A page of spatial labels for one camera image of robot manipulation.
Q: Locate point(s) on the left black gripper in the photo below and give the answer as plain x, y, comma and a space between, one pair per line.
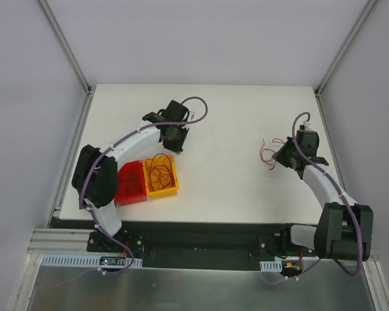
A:
180, 139

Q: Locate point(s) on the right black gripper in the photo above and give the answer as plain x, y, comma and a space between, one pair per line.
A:
282, 155

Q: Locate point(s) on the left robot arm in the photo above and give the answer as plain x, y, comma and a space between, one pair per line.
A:
95, 177

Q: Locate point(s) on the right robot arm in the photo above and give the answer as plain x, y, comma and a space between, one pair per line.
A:
335, 235

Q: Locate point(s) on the yellow plastic bin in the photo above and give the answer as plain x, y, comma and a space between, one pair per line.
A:
161, 179

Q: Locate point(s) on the red plastic bin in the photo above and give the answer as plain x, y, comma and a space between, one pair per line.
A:
131, 184

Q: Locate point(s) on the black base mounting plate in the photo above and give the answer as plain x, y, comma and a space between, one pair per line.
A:
199, 246

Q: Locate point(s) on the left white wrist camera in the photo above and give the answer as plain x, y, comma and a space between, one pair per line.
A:
191, 116

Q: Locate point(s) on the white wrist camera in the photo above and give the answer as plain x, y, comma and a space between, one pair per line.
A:
306, 126
191, 116

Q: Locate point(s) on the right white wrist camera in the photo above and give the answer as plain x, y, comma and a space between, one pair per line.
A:
306, 126

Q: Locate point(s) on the right aluminium frame post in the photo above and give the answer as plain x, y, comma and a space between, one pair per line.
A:
354, 31

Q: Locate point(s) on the aluminium frame post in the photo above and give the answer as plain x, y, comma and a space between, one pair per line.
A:
354, 31
64, 45

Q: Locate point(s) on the aluminium front rail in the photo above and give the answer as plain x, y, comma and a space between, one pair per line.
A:
47, 240

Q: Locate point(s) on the left aluminium frame post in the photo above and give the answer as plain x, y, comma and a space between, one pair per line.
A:
64, 45

